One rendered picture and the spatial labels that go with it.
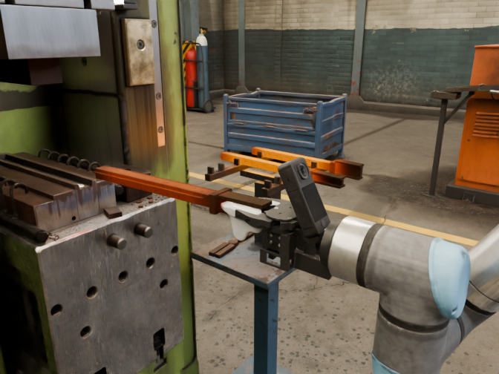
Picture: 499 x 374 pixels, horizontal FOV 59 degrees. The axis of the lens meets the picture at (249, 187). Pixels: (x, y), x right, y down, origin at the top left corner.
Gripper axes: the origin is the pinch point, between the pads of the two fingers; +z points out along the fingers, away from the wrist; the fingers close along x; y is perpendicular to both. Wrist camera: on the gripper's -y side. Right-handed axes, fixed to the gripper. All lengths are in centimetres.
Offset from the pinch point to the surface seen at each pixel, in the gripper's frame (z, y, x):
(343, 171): 9, 12, 64
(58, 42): 42.5, -24.2, -2.3
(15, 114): 90, -3, 10
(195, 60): 522, 18, 546
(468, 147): 23, 59, 342
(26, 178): 59, 7, -5
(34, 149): 90, 9, 14
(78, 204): 42.0, 10.3, -2.4
